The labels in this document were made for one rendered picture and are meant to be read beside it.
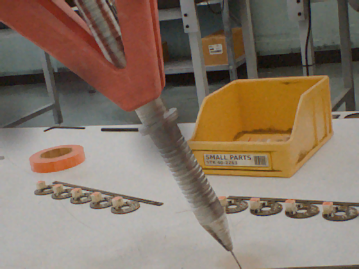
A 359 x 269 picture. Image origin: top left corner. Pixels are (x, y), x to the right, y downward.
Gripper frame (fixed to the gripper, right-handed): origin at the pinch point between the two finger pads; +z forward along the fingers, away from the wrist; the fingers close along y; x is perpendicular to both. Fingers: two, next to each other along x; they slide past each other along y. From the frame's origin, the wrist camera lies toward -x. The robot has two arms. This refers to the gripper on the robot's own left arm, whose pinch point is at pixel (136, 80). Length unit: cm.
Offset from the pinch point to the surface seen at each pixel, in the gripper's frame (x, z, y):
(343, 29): -23, 57, 300
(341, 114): -6, 20, 51
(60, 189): 19.6, 9.3, 33.0
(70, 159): 20.4, 8.5, 40.7
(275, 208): 1.4, 16.0, 23.8
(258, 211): 2.6, 15.6, 23.8
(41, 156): 24.0, 7.1, 42.8
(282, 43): 9, 76, 464
